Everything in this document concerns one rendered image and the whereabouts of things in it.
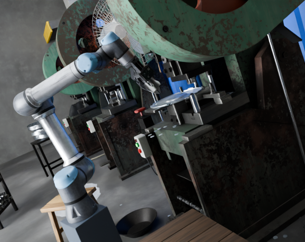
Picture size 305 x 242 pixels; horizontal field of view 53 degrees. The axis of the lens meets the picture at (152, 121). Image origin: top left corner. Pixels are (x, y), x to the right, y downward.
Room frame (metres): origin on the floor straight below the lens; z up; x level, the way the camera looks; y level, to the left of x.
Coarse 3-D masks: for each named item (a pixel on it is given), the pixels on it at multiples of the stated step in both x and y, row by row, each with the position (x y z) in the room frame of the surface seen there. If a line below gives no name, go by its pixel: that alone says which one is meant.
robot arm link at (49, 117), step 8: (48, 104) 1.51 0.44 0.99; (40, 112) 1.49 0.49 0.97; (48, 112) 1.50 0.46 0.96; (40, 120) 1.51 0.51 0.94; (48, 120) 1.50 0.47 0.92; (56, 120) 1.52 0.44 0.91; (48, 128) 1.50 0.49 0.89; (56, 128) 1.50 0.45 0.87; (56, 136) 1.50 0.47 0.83; (64, 136) 1.51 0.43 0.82; (56, 144) 1.50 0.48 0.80; (64, 144) 1.50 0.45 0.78; (72, 144) 1.52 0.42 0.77; (64, 152) 1.49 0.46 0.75; (72, 152) 1.50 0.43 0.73; (64, 160) 1.50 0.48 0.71; (72, 160) 1.48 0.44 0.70; (80, 160) 1.49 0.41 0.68; (88, 160) 1.56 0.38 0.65; (80, 168) 1.46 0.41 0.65; (88, 168) 1.50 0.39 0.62; (88, 176) 1.48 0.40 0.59
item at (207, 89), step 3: (201, 87) 1.66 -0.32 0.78; (207, 87) 1.61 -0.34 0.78; (201, 90) 1.60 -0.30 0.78; (204, 90) 1.60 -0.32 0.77; (207, 90) 1.61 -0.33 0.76; (198, 93) 1.59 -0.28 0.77; (201, 93) 1.59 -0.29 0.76; (204, 93) 1.60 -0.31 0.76; (198, 96) 1.59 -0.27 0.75; (201, 96) 1.59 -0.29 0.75; (186, 99) 1.69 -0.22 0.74; (189, 99) 1.66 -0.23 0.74; (198, 99) 1.58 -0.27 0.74
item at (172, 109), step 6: (180, 102) 1.58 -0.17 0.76; (150, 108) 1.62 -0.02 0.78; (156, 108) 1.55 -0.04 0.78; (162, 108) 1.52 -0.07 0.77; (168, 108) 1.63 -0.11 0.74; (174, 108) 1.57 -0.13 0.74; (180, 108) 1.57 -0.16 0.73; (186, 108) 1.58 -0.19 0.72; (174, 114) 1.59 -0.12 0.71; (180, 114) 1.57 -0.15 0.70; (174, 120) 1.61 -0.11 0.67; (180, 120) 1.57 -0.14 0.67
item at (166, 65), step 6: (162, 60) 1.68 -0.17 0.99; (168, 60) 1.66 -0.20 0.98; (174, 60) 1.59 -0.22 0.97; (168, 66) 1.62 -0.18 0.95; (174, 66) 1.59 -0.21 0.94; (180, 66) 1.57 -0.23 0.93; (186, 66) 1.58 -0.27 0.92; (192, 66) 1.59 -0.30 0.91; (198, 66) 1.61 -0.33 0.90; (168, 72) 1.64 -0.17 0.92; (174, 72) 1.59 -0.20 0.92; (180, 72) 1.58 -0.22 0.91; (186, 72) 1.58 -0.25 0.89
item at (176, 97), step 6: (186, 90) 1.74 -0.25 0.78; (192, 90) 1.67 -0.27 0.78; (198, 90) 1.59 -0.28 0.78; (168, 96) 1.77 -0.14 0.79; (174, 96) 1.67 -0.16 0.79; (180, 96) 1.59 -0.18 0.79; (186, 96) 1.55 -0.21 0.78; (156, 102) 1.73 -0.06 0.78; (162, 102) 1.65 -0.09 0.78; (168, 102) 1.58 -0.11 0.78; (174, 102) 1.49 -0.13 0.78
